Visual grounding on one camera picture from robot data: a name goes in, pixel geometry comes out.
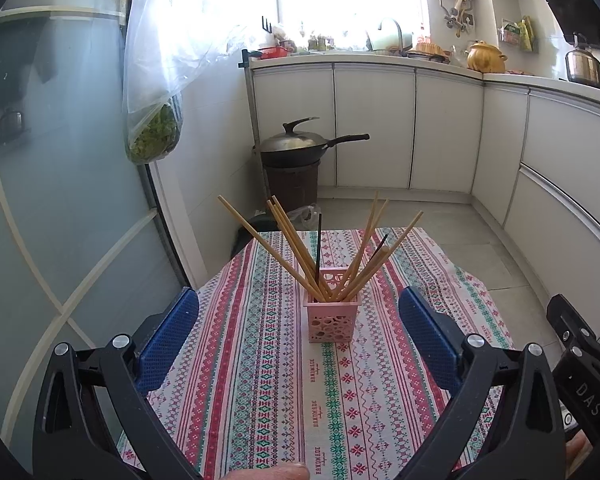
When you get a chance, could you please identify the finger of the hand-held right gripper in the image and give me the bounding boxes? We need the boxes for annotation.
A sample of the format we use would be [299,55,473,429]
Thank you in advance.
[546,294,596,356]

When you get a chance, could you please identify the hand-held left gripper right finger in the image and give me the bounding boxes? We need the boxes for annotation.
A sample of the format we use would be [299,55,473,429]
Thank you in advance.
[395,287,566,480]

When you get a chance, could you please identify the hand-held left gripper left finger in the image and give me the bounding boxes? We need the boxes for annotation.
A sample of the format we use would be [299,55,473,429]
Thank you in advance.
[32,287,203,480]

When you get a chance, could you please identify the pink perforated chopstick holder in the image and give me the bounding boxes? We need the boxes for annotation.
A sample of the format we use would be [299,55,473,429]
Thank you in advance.
[304,268,361,344]

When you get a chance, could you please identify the black chopstick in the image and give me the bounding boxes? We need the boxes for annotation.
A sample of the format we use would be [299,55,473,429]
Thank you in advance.
[367,233,389,263]
[314,213,324,283]

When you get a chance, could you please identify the bunch of wooden chopsticks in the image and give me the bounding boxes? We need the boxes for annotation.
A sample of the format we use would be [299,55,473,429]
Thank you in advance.
[217,191,425,303]

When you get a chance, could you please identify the person's right hand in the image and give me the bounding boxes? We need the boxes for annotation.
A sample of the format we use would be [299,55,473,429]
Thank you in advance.
[566,434,593,478]

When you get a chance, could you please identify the person's left hand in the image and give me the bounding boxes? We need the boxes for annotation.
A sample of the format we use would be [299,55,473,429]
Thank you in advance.
[227,462,310,480]

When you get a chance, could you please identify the patterned striped tablecloth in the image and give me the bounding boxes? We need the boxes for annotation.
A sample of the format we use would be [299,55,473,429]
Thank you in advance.
[115,227,518,480]

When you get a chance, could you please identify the dark stool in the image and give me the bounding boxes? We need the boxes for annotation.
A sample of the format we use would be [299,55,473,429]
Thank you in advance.
[230,212,271,261]

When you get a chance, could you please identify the crumpled clear plastic bag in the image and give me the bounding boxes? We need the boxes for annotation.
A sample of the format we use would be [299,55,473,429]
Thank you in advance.
[285,203,322,231]

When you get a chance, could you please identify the frosted glass sliding door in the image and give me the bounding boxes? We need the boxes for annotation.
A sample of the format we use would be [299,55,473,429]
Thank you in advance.
[0,0,191,461]

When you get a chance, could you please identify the brown plastic bin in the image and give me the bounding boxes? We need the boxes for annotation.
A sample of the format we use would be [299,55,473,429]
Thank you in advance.
[262,162,321,213]

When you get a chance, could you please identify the clear bag of greens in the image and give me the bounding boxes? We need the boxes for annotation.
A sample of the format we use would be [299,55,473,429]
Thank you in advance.
[122,0,251,165]

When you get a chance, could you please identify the white kitchen cabinets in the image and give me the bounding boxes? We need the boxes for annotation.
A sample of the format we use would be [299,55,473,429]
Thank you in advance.
[250,62,600,311]

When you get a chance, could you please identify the black wok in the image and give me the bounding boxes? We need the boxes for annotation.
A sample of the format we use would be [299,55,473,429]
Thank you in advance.
[254,133,370,168]

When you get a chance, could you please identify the dark wok lid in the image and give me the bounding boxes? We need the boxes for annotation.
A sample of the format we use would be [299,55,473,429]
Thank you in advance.
[259,117,326,153]

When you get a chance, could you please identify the grey metal pole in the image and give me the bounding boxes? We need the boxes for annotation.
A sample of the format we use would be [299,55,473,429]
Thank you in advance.
[247,67,262,161]

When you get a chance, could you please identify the steel kettle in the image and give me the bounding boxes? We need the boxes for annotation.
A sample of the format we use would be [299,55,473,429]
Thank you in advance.
[565,32,600,91]

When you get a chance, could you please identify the yellow clay pot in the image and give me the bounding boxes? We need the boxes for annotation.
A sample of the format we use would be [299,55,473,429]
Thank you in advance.
[466,40,508,73]

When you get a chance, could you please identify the woven bamboo basket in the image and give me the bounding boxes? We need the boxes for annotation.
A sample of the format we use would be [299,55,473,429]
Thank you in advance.
[407,40,451,63]

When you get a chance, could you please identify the metal sink faucet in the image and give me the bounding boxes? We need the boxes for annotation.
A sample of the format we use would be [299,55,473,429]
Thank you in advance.
[377,17,406,51]

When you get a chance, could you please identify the wall rack with packets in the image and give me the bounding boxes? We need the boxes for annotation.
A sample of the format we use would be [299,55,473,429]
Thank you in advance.
[497,15,538,53]

